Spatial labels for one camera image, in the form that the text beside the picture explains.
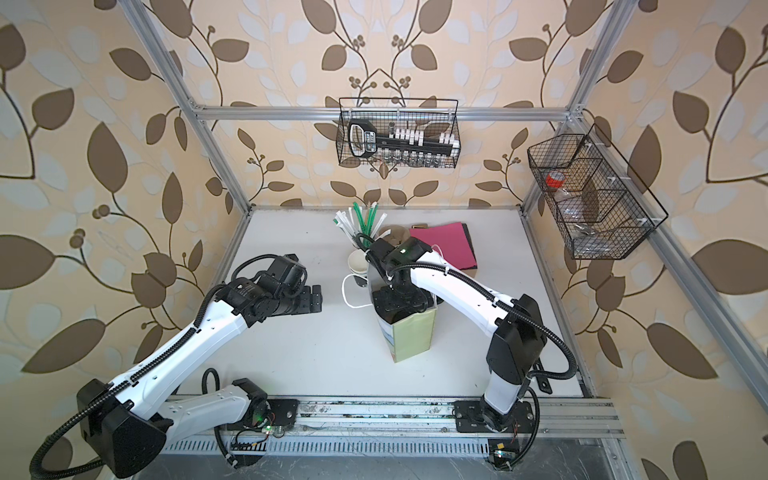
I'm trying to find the stack of paper cups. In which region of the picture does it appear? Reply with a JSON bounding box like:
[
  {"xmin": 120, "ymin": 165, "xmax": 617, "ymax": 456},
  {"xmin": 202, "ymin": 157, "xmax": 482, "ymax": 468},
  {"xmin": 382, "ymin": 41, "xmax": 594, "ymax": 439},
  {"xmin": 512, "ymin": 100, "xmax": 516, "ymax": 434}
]
[{"xmin": 347, "ymin": 250, "xmax": 368, "ymax": 288}]

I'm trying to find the black handheld tool in basket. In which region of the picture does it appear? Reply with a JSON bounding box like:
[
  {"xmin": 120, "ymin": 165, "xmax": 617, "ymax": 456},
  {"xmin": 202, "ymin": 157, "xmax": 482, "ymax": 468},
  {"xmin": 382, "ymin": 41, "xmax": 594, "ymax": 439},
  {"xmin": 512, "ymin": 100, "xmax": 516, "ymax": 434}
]
[{"xmin": 347, "ymin": 120, "xmax": 461, "ymax": 162}]

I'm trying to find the brown pulp cup carrier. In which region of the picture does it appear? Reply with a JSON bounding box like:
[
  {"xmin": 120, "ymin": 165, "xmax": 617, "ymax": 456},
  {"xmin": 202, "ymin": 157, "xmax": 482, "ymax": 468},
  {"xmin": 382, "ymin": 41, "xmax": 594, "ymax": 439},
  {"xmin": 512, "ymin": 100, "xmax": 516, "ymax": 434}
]
[{"xmin": 379, "ymin": 225, "xmax": 410, "ymax": 247}]

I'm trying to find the black wire basket rear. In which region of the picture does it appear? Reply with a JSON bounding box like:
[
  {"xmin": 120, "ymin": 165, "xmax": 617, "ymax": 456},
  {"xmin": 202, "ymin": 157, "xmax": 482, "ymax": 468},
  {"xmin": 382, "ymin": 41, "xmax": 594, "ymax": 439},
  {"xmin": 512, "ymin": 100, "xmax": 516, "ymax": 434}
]
[{"xmin": 335, "ymin": 95, "xmax": 462, "ymax": 169}]

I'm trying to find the green wrapped straw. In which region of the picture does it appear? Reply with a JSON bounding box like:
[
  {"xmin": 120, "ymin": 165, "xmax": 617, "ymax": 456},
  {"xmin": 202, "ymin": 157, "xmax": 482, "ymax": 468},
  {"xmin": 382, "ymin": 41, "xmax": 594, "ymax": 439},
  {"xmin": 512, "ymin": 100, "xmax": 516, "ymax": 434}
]
[{"xmin": 353, "ymin": 202, "xmax": 378, "ymax": 237}]

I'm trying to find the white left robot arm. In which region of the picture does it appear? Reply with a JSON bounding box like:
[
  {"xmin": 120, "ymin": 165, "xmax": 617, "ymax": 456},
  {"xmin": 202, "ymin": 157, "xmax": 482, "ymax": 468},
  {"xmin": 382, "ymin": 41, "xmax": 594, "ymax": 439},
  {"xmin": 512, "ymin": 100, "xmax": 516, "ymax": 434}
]
[{"xmin": 29, "ymin": 254, "xmax": 322, "ymax": 479}]

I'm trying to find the white wrapped straw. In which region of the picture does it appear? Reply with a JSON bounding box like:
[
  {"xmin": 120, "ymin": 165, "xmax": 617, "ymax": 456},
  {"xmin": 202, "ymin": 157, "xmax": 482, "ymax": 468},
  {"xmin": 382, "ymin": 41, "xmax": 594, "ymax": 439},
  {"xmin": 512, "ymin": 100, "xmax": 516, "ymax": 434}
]
[{"xmin": 334, "ymin": 210, "xmax": 360, "ymax": 248}]

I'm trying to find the black adjustable wrench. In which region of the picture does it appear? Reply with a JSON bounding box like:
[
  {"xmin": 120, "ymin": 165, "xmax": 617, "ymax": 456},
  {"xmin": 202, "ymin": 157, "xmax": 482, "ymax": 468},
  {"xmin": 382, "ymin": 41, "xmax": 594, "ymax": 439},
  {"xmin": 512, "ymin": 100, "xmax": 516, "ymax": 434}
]
[{"xmin": 531, "ymin": 359, "xmax": 553, "ymax": 395}]

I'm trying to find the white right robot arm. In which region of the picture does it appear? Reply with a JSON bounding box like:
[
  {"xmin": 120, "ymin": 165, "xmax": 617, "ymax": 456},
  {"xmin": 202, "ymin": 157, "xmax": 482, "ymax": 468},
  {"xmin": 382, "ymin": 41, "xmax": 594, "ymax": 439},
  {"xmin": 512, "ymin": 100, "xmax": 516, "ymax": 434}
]
[{"xmin": 354, "ymin": 233, "xmax": 578, "ymax": 432}]

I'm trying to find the green white paper gift bag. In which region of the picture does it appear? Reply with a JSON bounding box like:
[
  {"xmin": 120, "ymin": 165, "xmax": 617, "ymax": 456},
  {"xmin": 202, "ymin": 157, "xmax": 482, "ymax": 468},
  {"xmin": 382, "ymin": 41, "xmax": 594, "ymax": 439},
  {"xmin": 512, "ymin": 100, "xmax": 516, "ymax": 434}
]
[{"xmin": 341, "ymin": 273, "xmax": 438, "ymax": 363}]

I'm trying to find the magenta paper napkin stack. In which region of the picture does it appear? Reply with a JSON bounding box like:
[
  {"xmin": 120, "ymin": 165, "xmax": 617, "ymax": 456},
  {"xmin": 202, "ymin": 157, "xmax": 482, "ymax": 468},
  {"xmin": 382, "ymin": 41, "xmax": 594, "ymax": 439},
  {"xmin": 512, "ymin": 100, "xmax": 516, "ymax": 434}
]
[{"xmin": 409, "ymin": 222, "xmax": 479, "ymax": 271}]

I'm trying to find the red capped clear bottle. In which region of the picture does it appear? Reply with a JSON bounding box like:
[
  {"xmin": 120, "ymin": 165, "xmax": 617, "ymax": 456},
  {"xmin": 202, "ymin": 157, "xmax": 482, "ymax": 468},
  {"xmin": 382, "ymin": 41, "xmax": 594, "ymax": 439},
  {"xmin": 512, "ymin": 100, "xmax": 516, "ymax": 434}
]
[{"xmin": 545, "ymin": 170, "xmax": 570, "ymax": 197}]

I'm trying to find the black wire basket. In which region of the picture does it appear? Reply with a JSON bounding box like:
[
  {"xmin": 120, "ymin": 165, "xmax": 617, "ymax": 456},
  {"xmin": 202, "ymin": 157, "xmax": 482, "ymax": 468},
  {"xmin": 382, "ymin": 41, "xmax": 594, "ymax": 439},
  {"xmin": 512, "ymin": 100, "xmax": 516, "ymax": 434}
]
[
  {"xmin": 527, "ymin": 125, "xmax": 669, "ymax": 260},
  {"xmin": 335, "ymin": 95, "xmax": 462, "ymax": 169}
]

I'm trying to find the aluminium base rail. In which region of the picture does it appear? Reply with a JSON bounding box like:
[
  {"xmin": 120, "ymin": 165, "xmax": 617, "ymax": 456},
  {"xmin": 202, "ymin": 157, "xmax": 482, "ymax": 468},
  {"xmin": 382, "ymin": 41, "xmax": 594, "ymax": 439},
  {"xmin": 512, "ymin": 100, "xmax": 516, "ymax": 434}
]
[{"xmin": 149, "ymin": 394, "xmax": 625, "ymax": 439}]

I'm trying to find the black wire basket right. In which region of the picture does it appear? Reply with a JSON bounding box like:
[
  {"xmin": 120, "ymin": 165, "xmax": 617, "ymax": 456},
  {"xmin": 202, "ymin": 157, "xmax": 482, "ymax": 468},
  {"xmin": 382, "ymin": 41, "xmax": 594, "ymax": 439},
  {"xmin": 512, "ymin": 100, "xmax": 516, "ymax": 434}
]
[{"xmin": 527, "ymin": 125, "xmax": 669, "ymax": 260}]

